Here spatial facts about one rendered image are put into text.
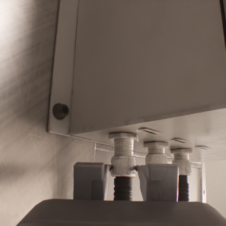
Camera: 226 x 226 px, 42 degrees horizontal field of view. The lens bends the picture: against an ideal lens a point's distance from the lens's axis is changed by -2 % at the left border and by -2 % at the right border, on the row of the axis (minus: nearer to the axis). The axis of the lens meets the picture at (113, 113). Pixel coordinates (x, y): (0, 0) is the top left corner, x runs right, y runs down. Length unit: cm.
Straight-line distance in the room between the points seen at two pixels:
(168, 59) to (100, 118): 5
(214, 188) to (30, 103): 385
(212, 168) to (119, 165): 362
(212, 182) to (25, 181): 379
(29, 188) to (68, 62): 9
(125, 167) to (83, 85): 6
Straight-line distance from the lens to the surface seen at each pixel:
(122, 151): 18
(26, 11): 20
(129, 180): 18
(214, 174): 384
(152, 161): 20
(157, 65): 16
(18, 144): 17
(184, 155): 24
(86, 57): 20
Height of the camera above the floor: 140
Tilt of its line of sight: 46 degrees up
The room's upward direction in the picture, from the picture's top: 46 degrees clockwise
